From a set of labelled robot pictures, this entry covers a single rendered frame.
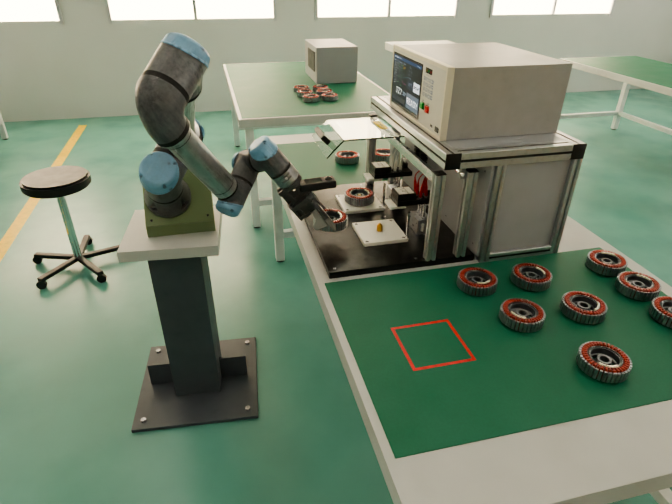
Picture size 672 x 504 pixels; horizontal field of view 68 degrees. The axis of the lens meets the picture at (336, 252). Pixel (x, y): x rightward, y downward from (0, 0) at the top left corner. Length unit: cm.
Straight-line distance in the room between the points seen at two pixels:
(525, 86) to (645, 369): 81
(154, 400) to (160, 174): 102
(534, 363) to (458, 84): 76
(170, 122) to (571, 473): 111
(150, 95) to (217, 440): 131
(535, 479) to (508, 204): 82
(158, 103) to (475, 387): 95
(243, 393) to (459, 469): 130
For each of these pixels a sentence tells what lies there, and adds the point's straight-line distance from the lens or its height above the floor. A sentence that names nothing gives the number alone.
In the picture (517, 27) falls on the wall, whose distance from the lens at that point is 729.
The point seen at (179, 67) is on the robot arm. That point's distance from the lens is 126.
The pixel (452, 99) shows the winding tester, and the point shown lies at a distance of 149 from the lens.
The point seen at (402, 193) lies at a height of 92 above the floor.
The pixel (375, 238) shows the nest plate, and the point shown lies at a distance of 163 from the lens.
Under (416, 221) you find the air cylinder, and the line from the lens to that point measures 168.
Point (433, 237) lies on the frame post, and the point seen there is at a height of 85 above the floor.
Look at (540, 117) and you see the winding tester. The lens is 165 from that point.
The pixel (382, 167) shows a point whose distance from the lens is 183.
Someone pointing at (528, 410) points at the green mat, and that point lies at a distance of 117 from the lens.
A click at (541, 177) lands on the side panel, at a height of 102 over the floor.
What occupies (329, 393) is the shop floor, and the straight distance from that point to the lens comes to 216.
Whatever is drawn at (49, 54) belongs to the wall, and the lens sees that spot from 638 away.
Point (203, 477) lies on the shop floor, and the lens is 196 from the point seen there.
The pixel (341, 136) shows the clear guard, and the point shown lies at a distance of 168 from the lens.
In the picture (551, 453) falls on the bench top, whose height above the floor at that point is 75.
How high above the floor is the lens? 157
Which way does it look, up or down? 30 degrees down
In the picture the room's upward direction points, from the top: 1 degrees clockwise
